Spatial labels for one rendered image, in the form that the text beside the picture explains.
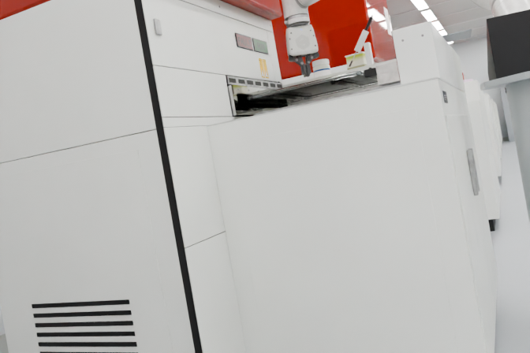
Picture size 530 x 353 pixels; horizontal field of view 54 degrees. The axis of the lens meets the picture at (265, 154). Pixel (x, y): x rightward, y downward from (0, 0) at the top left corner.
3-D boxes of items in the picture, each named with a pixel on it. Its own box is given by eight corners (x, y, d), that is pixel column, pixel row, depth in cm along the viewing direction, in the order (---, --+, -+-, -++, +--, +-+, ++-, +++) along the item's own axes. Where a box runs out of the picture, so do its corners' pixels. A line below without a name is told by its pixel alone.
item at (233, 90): (232, 116, 160) (226, 85, 160) (285, 115, 200) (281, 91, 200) (237, 114, 159) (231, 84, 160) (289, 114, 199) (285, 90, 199)
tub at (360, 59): (347, 73, 199) (344, 55, 199) (355, 73, 205) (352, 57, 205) (365, 68, 194) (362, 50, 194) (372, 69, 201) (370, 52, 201)
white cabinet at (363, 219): (256, 415, 145) (206, 127, 145) (349, 302, 232) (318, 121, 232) (506, 431, 118) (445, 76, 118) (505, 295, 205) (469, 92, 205)
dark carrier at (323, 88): (251, 98, 164) (251, 96, 164) (292, 101, 195) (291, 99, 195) (356, 74, 149) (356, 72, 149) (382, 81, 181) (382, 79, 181)
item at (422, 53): (401, 86, 128) (391, 30, 128) (430, 94, 178) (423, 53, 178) (440, 78, 124) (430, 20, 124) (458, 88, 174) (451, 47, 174)
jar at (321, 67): (313, 84, 215) (309, 61, 215) (319, 85, 222) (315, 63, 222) (329, 80, 212) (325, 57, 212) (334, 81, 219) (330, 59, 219)
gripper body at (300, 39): (285, 23, 173) (290, 56, 173) (314, 18, 174) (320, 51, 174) (281, 28, 181) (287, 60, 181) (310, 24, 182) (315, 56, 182)
